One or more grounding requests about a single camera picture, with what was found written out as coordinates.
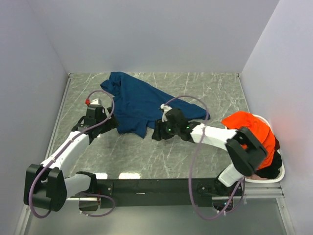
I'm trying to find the blue t shirt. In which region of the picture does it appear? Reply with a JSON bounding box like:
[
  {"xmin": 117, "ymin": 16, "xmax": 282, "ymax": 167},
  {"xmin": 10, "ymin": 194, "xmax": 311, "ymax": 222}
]
[{"xmin": 100, "ymin": 71, "xmax": 211, "ymax": 140}]

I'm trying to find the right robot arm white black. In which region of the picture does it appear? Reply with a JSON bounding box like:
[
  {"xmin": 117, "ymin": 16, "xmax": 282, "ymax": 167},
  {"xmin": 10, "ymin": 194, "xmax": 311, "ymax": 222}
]
[{"xmin": 152, "ymin": 104, "xmax": 268, "ymax": 196}]

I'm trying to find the pink garment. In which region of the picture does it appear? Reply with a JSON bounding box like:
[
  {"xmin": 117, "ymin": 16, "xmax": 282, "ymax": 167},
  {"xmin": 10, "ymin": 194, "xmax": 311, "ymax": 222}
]
[{"xmin": 250, "ymin": 174, "xmax": 269, "ymax": 181}]

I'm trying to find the black t shirt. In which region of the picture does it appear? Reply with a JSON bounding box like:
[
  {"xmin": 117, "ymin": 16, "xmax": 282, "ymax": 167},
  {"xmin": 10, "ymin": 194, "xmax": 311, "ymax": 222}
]
[{"xmin": 256, "ymin": 138, "xmax": 282, "ymax": 179}]

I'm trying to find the orange t shirt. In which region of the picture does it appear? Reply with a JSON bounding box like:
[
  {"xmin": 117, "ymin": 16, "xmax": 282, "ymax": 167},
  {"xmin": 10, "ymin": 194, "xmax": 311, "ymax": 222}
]
[{"xmin": 221, "ymin": 111, "xmax": 279, "ymax": 170}]

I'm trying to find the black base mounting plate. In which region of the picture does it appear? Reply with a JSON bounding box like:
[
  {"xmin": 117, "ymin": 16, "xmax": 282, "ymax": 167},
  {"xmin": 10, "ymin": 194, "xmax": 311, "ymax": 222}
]
[{"xmin": 89, "ymin": 178, "xmax": 243, "ymax": 207}]

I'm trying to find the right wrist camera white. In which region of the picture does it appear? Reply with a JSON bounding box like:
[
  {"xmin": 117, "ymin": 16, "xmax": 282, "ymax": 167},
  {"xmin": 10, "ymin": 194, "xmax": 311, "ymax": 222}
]
[{"xmin": 160, "ymin": 104, "xmax": 172, "ymax": 122}]

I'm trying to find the white laundry basket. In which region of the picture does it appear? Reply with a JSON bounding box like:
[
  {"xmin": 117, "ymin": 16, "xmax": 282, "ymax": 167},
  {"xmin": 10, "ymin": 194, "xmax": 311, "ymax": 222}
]
[{"xmin": 222, "ymin": 111, "xmax": 283, "ymax": 183}]

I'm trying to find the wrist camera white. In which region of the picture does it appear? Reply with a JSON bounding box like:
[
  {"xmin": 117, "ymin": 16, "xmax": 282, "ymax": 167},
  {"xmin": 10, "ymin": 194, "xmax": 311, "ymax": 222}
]
[
  {"xmin": 85, "ymin": 98, "xmax": 102, "ymax": 107},
  {"xmin": 160, "ymin": 104, "xmax": 172, "ymax": 122}
]

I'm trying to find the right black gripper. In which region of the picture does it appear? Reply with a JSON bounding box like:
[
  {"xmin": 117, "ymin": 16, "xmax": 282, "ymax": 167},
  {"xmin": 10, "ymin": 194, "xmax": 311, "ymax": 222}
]
[{"xmin": 151, "ymin": 117, "xmax": 180, "ymax": 141}]

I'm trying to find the aluminium frame rail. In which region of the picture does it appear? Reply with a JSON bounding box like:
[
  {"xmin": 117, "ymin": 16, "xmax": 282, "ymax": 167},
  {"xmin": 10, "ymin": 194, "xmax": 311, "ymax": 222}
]
[{"xmin": 14, "ymin": 73, "xmax": 73, "ymax": 235}]

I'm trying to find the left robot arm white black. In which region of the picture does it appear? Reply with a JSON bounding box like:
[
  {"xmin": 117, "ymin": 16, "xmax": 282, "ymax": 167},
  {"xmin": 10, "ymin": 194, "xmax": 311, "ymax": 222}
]
[{"xmin": 23, "ymin": 99, "xmax": 118, "ymax": 212}]

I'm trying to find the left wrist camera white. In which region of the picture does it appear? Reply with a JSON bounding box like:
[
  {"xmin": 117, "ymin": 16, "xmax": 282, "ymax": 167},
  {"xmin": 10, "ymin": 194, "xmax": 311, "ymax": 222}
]
[{"xmin": 85, "ymin": 98, "xmax": 102, "ymax": 107}]

